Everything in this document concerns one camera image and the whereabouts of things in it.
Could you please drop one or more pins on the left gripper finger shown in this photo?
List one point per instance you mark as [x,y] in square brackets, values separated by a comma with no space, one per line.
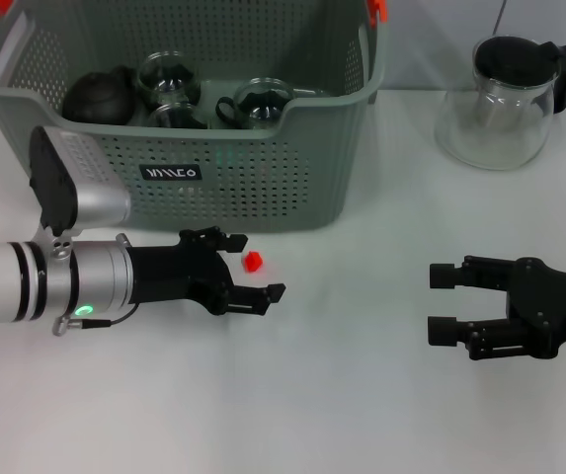
[233,242]
[267,293]

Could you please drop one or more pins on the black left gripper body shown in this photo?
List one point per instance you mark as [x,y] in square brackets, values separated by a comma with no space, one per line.
[179,271]

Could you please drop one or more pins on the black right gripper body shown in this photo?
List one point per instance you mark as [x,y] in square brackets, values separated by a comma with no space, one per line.
[554,301]

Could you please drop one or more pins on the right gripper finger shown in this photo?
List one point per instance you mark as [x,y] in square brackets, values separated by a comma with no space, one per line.
[443,276]
[443,332]

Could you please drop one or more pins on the small red toy brick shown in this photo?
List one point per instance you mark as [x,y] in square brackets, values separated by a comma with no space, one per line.
[253,261]

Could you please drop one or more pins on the glass teacup with black base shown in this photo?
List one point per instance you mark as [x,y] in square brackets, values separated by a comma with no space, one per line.
[169,84]
[263,108]
[179,118]

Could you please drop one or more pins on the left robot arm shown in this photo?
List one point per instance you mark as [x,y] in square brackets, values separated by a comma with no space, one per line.
[40,276]

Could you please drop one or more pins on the grey-green perforated storage bin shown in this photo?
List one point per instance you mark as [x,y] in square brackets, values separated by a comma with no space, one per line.
[263,187]

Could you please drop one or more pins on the glass pitcher with black lid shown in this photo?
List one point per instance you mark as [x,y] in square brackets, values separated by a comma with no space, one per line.
[495,133]

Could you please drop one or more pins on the dark clay teapot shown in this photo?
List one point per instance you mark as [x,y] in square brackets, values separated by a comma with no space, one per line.
[100,101]

